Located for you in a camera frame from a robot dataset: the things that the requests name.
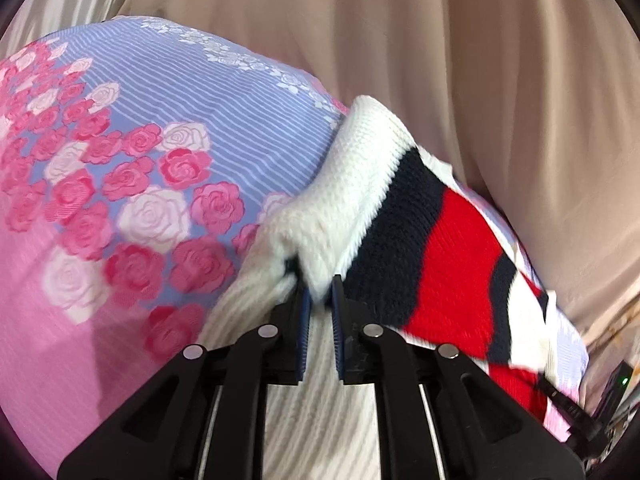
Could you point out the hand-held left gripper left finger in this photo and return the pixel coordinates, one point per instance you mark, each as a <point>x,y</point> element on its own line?
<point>303,332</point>

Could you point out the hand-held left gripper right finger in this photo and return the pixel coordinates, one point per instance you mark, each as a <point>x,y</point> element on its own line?
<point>338,332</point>

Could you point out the white satin curtain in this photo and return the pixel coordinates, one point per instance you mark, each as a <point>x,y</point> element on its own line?
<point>70,2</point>

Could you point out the pink blue rose-print bedsheet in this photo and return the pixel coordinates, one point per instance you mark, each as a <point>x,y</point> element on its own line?
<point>100,160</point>

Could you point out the white knit sweater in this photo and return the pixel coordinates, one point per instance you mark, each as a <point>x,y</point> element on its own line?
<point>450,260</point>

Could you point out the beige curtain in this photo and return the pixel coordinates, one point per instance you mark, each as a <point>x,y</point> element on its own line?
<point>450,35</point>

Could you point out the black device with green light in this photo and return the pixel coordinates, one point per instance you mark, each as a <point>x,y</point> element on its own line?
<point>614,395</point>

